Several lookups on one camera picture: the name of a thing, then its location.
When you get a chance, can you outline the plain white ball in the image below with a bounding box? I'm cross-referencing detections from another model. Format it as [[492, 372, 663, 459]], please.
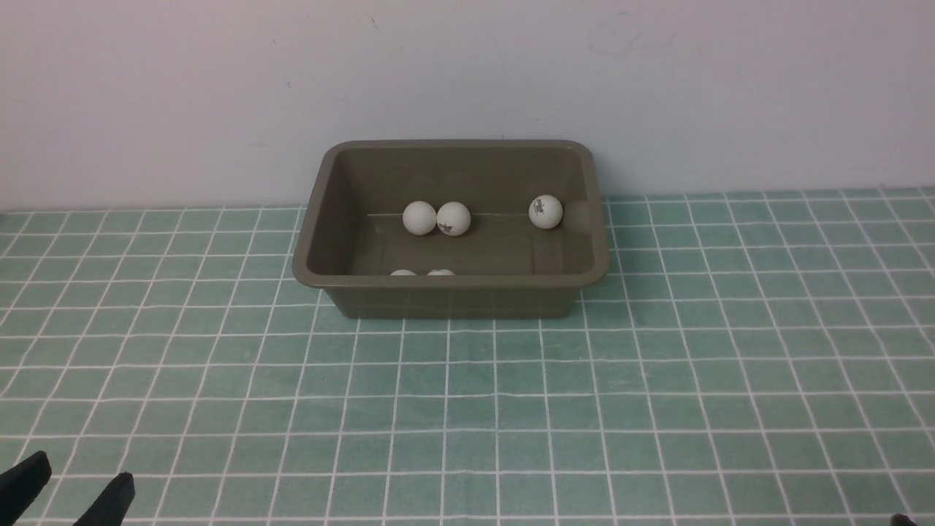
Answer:
[[527, 194, 564, 230]]

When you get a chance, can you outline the white ball with logo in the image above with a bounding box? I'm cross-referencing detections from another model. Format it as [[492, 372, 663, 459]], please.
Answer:
[[437, 201, 472, 237]]

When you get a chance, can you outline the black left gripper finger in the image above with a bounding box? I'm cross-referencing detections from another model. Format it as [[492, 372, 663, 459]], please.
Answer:
[[74, 472, 136, 526], [1, 451, 51, 525]]

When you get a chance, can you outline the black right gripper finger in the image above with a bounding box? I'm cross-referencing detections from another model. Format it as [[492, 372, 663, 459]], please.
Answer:
[[890, 514, 916, 526]]

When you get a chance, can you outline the brown plastic bin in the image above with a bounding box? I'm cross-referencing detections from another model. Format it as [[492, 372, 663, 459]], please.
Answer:
[[291, 140, 610, 319]]

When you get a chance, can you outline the green checkered tablecloth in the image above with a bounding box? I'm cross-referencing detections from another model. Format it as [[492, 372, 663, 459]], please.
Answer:
[[1, 188, 934, 525]]

